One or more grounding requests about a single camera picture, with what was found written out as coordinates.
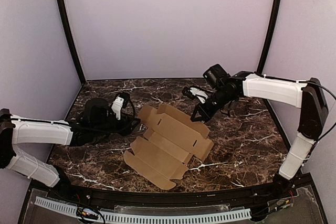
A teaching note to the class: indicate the black left frame post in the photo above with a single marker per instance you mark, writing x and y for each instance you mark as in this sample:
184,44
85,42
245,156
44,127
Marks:
70,40

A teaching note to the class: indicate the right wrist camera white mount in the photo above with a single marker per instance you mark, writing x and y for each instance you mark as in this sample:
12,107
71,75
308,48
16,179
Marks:
194,92

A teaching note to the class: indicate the black frame post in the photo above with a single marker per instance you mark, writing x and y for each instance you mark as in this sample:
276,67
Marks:
269,35
70,40

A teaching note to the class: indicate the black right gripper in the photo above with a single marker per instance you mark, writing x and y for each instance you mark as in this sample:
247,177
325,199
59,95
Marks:
207,106

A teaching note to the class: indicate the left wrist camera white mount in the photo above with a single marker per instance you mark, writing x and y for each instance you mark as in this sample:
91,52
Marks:
120,102

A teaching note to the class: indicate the white slotted cable duct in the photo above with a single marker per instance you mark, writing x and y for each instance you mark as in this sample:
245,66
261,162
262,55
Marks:
129,214

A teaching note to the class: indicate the black right frame post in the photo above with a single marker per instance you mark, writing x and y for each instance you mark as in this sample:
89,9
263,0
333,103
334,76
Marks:
269,35

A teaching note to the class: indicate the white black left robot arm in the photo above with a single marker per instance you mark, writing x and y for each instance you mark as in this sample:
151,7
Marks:
99,118

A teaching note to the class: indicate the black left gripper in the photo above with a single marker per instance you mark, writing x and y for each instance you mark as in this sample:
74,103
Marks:
125,123

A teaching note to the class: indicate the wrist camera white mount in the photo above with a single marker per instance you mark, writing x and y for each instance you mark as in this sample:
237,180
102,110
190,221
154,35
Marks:
194,92
120,102

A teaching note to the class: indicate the clear acrylic plate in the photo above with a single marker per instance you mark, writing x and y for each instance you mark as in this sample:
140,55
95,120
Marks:
302,208

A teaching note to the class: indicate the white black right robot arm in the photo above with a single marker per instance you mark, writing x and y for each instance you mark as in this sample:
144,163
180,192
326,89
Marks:
305,96

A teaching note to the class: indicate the brown cardboard box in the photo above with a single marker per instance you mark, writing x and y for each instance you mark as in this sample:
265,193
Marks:
162,153

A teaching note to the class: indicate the black front rail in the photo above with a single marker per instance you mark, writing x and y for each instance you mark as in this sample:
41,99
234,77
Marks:
98,206

